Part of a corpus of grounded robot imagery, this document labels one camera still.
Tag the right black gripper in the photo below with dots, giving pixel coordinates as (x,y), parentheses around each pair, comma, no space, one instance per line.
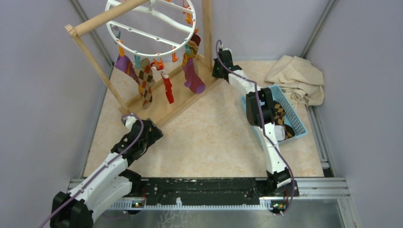
(214,74)

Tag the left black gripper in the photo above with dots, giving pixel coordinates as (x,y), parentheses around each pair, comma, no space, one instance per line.
(154,134)

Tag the wooden hanger stand frame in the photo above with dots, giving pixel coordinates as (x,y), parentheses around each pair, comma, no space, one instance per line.
(160,111)

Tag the white round clip hanger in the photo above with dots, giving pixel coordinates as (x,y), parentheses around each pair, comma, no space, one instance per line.
(156,28)

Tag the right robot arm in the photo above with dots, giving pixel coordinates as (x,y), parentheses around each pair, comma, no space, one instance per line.
(280,176)

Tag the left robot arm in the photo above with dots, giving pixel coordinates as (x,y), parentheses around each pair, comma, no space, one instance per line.
(81,206)

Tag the purple pink striped sock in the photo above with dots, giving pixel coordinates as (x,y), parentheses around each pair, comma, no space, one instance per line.
(192,80)

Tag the argyle beige sock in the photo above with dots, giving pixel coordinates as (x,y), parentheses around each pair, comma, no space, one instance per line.
(146,82)

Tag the red santa sock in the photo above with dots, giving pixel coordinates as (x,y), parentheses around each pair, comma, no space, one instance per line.
(159,67)

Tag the brown yellow argyle sock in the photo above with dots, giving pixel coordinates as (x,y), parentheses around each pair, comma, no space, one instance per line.
(286,131)

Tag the purple yellow hanging sock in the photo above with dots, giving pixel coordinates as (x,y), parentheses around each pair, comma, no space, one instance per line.
(124,64)

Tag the beige crumpled cloth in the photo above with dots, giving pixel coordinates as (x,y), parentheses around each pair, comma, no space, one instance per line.
(300,81)

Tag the white folded sock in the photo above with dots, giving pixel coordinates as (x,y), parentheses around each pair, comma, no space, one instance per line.
(279,132)

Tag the light blue plastic basket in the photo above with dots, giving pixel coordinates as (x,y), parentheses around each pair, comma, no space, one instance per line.
(291,119)

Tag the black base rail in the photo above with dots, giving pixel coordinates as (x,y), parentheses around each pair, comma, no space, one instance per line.
(209,191)

